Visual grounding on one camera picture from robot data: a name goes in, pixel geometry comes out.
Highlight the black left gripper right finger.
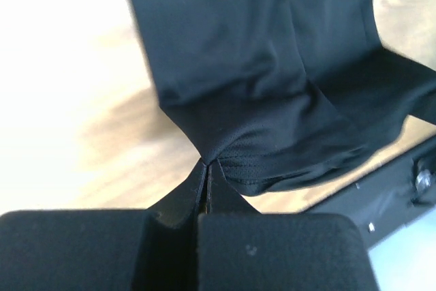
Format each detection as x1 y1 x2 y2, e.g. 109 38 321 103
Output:
204 162 260 215

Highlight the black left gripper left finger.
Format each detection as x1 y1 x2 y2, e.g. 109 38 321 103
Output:
147 159 207 229

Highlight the black t shirt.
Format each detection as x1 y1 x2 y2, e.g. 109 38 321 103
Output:
131 0 435 196

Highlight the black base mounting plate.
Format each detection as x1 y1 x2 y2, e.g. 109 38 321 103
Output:
306 136 435 249

